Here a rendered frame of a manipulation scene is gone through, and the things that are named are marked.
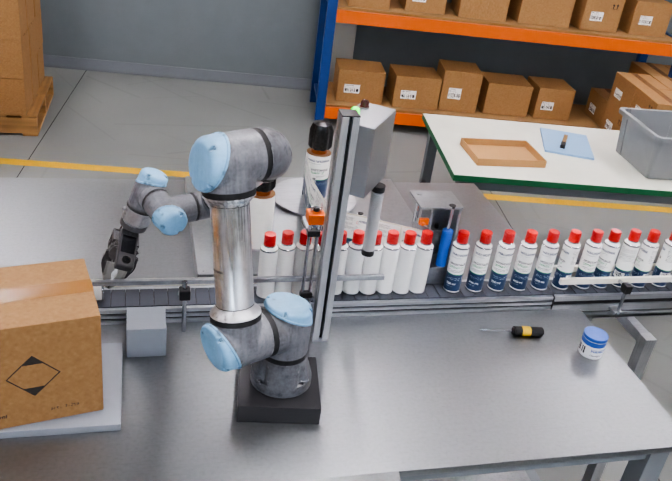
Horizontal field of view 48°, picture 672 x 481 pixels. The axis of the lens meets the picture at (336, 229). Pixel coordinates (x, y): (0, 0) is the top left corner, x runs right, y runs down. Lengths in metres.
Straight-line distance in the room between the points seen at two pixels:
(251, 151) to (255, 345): 0.44
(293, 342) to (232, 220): 0.35
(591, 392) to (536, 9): 4.18
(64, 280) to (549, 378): 1.30
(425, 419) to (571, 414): 0.40
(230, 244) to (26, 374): 0.52
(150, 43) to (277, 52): 1.04
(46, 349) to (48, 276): 0.19
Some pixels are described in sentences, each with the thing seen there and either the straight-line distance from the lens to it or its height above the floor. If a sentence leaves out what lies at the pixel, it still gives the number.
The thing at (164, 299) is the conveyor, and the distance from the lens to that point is 2.17.
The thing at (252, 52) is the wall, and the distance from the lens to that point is 6.53.
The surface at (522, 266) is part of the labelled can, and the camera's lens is 2.41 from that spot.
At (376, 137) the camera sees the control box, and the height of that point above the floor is 1.45.
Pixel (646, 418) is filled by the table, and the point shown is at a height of 0.83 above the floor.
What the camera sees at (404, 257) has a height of 1.01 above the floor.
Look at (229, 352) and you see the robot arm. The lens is 1.69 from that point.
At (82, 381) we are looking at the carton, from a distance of 1.82.
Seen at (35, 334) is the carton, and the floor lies 1.09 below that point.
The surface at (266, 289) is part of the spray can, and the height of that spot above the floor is 0.92.
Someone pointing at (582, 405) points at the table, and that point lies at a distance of 2.17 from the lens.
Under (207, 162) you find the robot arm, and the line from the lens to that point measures 1.56.
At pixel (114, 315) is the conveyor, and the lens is 2.15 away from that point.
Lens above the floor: 2.12
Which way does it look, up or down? 29 degrees down
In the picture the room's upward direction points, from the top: 8 degrees clockwise
